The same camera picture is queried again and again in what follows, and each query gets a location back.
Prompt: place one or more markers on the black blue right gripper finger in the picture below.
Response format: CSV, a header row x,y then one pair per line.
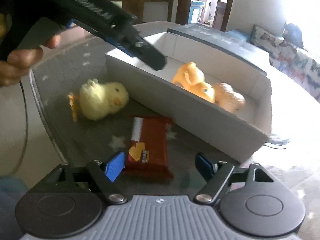
x,y
140,47

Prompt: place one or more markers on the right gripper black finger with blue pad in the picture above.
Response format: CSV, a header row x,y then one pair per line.
x,y
103,174
216,173

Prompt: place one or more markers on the red snack packet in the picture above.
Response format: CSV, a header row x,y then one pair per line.
x,y
147,154

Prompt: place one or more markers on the yellow plush chick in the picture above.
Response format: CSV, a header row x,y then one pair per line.
x,y
97,100

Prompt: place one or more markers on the beige peanut toy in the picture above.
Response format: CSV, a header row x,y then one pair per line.
x,y
227,98

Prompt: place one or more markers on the orange rubber duck toy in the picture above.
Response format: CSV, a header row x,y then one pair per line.
x,y
191,78

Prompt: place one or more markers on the person's left hand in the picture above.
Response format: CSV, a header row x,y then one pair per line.
x,y
20,61

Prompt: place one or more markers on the dark wooden console table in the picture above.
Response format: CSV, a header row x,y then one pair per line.
x,y
148,10

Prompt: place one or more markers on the white open cardboard box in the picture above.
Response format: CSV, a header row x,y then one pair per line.
x,y
237,134

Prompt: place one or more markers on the blue cabinet in doorway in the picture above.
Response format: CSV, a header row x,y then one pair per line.
x,y
195,11

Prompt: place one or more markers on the grey box lid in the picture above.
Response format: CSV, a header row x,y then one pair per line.
x,y
225,42

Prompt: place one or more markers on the blue sofa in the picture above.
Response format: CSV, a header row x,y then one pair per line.
x,y
239,34

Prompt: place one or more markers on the butterfly pattern sofa cushion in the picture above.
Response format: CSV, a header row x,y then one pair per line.
x,y
294,62

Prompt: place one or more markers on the black bag on sofa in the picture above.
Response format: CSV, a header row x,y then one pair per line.
x,y
293,35

